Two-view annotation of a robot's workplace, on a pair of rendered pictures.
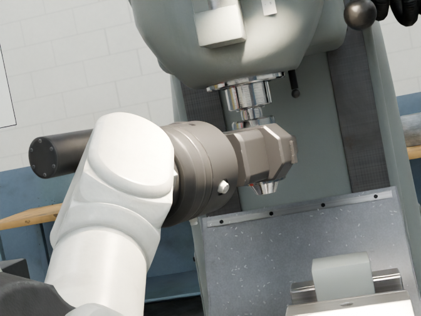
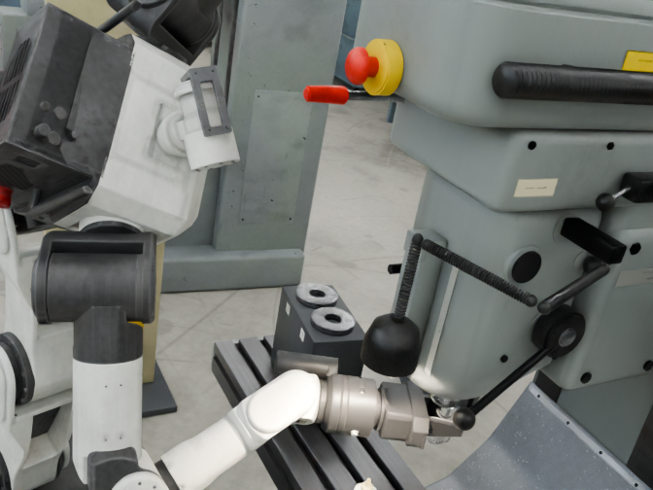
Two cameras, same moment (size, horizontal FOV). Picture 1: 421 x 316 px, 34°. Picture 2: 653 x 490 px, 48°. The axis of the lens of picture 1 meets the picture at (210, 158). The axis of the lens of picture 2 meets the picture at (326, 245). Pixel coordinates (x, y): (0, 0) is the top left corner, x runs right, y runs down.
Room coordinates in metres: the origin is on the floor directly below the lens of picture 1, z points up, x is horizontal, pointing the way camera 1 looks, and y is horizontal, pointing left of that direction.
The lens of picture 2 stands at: (-0.06, -0.60, 1.92)
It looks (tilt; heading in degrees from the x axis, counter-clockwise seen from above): 25 degrees down; 48
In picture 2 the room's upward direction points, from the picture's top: 10 degrees clockwise
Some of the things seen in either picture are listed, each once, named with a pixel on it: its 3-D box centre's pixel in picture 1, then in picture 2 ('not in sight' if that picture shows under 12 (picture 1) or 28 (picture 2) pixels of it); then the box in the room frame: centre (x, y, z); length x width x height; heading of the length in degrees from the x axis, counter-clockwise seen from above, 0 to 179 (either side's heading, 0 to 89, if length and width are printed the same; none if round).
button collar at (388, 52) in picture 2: not in sight; (381, 67); (0.51, -0.01, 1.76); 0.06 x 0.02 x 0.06; 79
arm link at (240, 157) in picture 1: (210, 166); (382, 410); (0.66, 0.00, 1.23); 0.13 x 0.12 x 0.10; 54
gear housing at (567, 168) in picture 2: not in sight; (545, 139); (0.78, -0.06, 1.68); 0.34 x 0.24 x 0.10; 169
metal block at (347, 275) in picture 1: (344, 287); not in sight; (0.72, -0.12, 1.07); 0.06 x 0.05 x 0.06; 80
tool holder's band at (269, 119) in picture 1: (253, 123); (445, 401); (0.74, -0.05, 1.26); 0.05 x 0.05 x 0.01
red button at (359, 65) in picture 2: not in sight; (362, 66); (0.49, 0.00, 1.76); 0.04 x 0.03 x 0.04; 79
